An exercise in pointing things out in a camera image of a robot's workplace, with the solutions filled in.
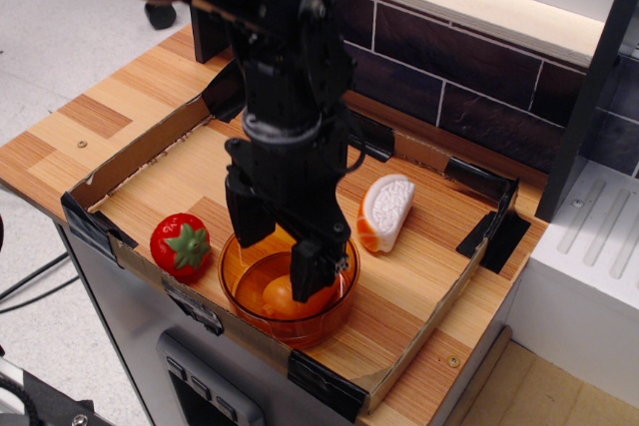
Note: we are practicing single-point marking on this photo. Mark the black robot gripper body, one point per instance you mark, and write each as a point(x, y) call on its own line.
point(295, 174)

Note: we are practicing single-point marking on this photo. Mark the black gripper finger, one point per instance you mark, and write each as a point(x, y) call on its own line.
point(250, 220)
point(313, 268)

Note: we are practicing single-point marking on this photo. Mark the orange toy carrot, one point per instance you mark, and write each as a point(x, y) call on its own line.
point(278, 302)

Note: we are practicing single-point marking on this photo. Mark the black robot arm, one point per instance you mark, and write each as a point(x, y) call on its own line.
point(291, 57)

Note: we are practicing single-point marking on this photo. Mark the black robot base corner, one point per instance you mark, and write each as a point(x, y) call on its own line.
point(28, 400)

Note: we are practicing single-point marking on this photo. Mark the transparent orange plastic pot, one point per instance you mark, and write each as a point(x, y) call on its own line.
point(245, 272)

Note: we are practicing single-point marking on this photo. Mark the cardboard fence with black tape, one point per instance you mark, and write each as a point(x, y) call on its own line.
point(422, 316)

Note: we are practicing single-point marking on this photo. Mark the red toy strawberry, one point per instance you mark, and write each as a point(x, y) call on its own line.
point(180, 246)

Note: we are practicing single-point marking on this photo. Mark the white orange toy sushi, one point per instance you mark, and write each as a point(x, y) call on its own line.
point(383, 211)

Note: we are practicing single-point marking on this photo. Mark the grey toy oven front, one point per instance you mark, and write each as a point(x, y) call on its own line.
point(205, 397)

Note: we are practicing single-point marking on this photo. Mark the black office chair base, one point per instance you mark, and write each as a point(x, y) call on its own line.
point(160, 16)

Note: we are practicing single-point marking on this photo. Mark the white toy sink drainboard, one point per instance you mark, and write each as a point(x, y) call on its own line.
point(592, 241)

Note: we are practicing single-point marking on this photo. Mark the dark grey vertical post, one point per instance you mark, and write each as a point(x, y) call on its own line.
point(603, 126)

